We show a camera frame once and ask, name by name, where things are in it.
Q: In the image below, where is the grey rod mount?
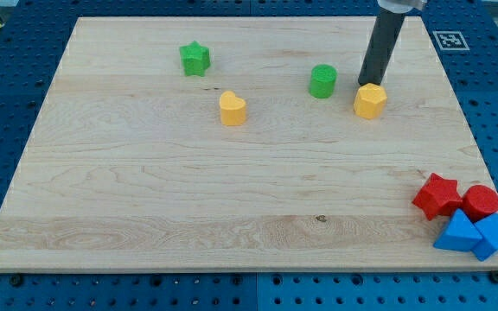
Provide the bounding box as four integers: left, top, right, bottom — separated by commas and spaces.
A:
377, 0, 426, 14

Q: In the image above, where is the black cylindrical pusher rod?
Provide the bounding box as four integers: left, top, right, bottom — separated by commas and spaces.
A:
358, 8, 405, 86

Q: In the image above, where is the yellow hexagon block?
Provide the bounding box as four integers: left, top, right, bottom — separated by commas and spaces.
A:
354, 83, 387, 119

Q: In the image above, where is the white fiducial marker tag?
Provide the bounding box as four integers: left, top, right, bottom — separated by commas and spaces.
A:
433, 30, 469, 51

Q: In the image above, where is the green cylinder block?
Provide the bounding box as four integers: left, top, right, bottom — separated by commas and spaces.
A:
309, 64, 337, 98

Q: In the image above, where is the yellow heart block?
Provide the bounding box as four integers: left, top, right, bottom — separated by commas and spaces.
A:
219, 91, 247, 126

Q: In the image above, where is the red star block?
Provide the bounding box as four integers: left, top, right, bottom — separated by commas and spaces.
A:
412, 173, 463, 220

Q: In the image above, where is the green star block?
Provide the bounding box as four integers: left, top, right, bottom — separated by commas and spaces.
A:
179, 41, 211, 77

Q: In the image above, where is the red cylinder block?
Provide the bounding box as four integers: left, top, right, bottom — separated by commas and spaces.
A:
462, 185, 498, 222

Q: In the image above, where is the wooden board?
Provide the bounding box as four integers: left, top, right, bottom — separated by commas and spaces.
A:
0, 16, 498, 273

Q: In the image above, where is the blue triangle block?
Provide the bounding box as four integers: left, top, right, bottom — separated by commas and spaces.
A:
433, 209, 482, 252

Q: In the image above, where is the blue cube block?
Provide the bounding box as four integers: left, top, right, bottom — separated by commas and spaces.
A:
472, 213, 498, 261

